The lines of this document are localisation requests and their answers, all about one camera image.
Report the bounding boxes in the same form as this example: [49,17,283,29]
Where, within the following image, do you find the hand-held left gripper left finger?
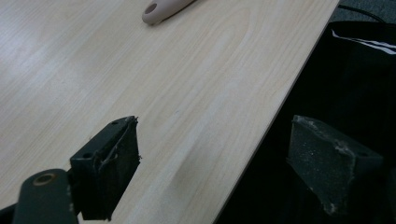
[69,115,142,222]

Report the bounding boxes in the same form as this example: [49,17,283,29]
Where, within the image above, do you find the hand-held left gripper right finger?
[286,114,385,217]

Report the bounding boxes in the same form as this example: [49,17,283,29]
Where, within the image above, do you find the dark clothing with white stripes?
[276,20,396,162]

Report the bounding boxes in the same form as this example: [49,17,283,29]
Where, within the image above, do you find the black cable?
[337,4,387,23]

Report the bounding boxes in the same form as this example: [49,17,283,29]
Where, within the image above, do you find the beige utensil handle with hole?
[141,0,197,26]

